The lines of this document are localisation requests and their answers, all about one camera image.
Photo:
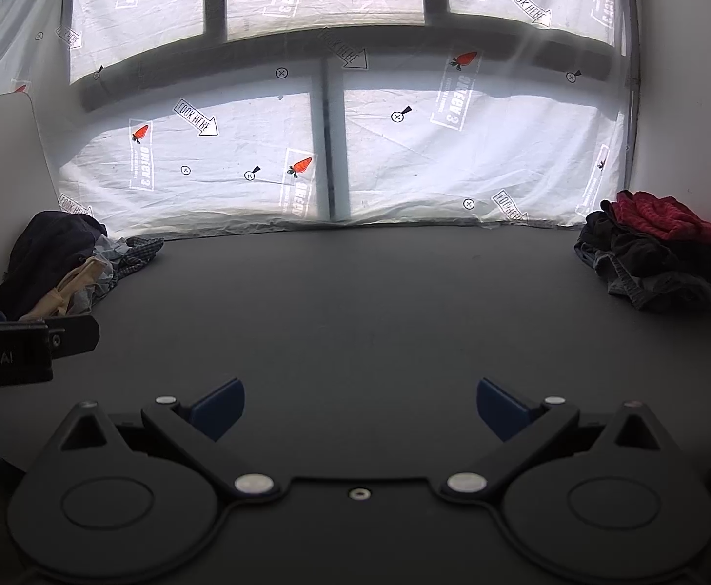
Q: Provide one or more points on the grey shorts on pile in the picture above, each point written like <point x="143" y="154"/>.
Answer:
<point x="619" y="282"/>

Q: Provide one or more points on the light blue shirt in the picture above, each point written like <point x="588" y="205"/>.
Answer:
<point x="111" y="250"/>

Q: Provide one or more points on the red knit garment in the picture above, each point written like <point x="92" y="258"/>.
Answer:
<point x="663" y="217"/>

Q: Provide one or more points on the printed white plastic window sheet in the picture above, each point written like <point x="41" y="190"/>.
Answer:
<point x="194" y="117"/>

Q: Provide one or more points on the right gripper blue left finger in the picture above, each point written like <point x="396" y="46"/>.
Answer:
<point x="207" y="418"/>

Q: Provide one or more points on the beige cloth garment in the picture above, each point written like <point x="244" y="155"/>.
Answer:
<point x="56" y="302"/>

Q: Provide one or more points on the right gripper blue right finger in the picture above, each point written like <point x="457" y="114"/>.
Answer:
<point x="514" y="417"/>

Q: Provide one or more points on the navy blue knit sweater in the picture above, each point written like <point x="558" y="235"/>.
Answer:
<point x="52" y="245"/>

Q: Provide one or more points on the black garment on pile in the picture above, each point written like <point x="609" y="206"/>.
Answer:
<point x="676" y="274"/>

